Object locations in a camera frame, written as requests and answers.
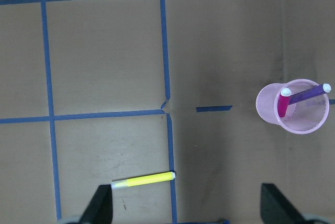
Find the purple pen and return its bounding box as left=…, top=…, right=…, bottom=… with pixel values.
left=289, top=83, right=332, bottom=105

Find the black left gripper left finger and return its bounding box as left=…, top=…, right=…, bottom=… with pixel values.
left=80, top=184, right=113, bottom=224

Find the pink mesh cup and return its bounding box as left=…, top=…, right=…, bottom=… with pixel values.
left=255, top=79, right=329, bottom=135

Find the yellow pen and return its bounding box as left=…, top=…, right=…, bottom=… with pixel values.
left=111, top=172, right=176, bottom=189

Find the pink pen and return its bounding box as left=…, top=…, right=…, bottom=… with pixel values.
left=277, top=88, right=292, bottom=118

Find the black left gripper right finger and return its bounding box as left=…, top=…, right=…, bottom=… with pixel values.
left=260, top=183, right=306, bottom=224

